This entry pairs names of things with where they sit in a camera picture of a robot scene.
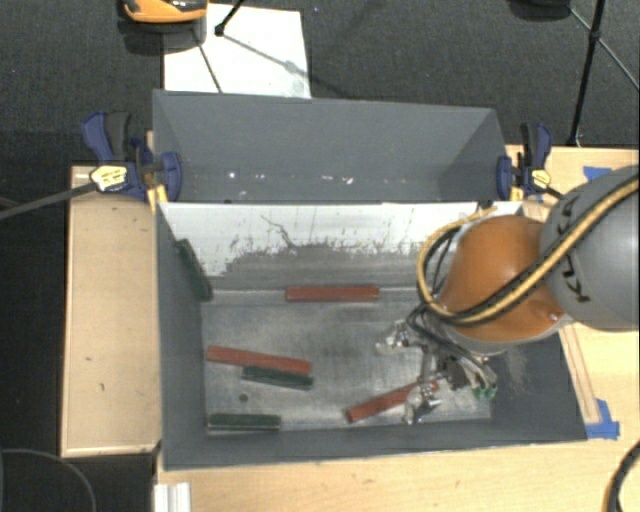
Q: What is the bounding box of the pale wood board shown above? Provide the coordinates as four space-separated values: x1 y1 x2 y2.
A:
59 165 163 459

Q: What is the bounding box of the grey metal bin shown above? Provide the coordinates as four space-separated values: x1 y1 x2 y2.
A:
151 88 589 472

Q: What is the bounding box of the red-brown flat block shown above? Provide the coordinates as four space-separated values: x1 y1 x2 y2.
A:
284 284 382 304
205 344 313 377
344 381 441 425

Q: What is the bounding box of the dark green flat block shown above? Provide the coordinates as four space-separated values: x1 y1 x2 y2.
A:
206 412 283 433
240 365 316 392
174 238 215 303

